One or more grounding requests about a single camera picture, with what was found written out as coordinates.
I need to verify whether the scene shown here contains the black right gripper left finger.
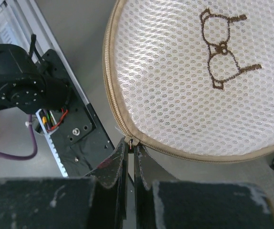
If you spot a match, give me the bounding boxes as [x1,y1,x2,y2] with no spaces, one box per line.
[0,140,128,229]

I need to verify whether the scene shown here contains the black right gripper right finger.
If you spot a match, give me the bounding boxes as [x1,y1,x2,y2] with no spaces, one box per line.
[134,145,274,229]

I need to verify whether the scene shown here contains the white mesh bra laundry bag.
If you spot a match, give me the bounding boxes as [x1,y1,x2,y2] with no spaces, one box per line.
[103,0,274,163]

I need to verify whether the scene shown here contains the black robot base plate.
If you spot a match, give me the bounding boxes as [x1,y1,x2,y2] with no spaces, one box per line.
[36,49,114,177]

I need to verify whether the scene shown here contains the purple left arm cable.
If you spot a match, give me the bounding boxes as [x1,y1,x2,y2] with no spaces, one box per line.
[0,114,38,161]

